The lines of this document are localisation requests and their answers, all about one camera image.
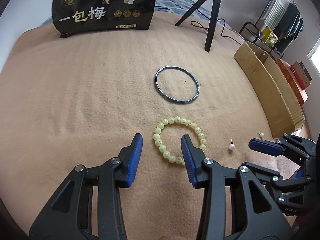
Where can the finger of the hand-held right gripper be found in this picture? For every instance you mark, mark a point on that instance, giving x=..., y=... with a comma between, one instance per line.
x=271, y=176
x=265, y=146

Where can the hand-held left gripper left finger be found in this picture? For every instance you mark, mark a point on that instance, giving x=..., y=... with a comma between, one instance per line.
x=133, y=160

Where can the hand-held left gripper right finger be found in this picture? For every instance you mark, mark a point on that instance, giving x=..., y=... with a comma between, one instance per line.
x=188, y=162

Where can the pearl earring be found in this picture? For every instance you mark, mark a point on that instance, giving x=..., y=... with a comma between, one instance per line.
x=261, y=135
x=232, y=147

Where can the cardboard box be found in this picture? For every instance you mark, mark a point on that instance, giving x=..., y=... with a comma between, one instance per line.
x=272, y=87

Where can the orange cloth covered bench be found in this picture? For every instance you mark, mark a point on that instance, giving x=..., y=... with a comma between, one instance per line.
x=292, y=85

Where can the dark thin bangle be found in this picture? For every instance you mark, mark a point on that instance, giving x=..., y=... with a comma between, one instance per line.
x=156, y=85

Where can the red flat box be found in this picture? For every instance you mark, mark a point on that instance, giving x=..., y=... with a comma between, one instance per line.
x=301, y=75

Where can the yellow box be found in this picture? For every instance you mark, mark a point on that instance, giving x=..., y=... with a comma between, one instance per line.
x=270, y=36

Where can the black clothes rack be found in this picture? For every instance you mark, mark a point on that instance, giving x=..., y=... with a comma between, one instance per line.
x=250, y=30

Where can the dark hanging clothes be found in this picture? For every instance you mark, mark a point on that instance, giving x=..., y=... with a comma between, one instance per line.
x=291, y=27

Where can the black tripod stand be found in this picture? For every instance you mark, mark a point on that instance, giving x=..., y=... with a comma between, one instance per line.
x=212, y=17

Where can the striped hanging cloth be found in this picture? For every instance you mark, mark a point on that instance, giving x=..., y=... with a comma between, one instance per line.
x=277, y=5

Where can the black printed bag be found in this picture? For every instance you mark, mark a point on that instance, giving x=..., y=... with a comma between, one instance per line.
x=100, y=10

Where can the blue patterned bed sheet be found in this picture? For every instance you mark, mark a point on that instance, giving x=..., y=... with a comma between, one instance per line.
x=172, y=2

